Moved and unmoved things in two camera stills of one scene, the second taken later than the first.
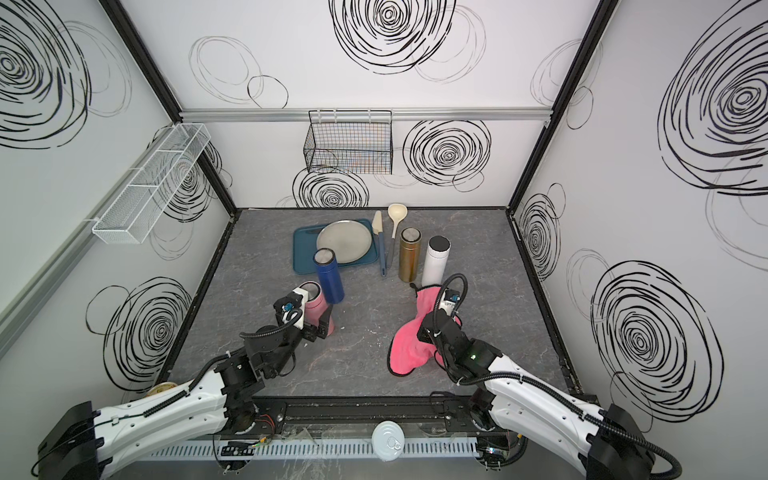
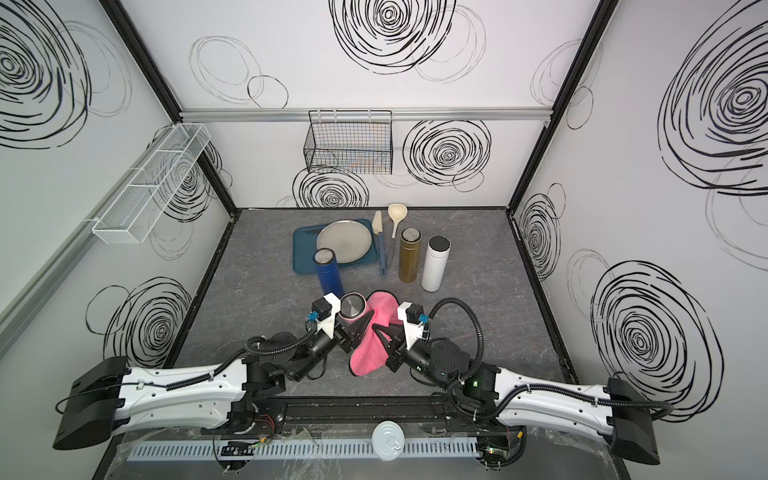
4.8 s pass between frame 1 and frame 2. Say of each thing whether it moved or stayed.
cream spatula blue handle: stayed
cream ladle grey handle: stayed
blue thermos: stayed
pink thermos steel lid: moved
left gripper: moved
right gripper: moved
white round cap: stayed
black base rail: stayed
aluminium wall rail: stayed
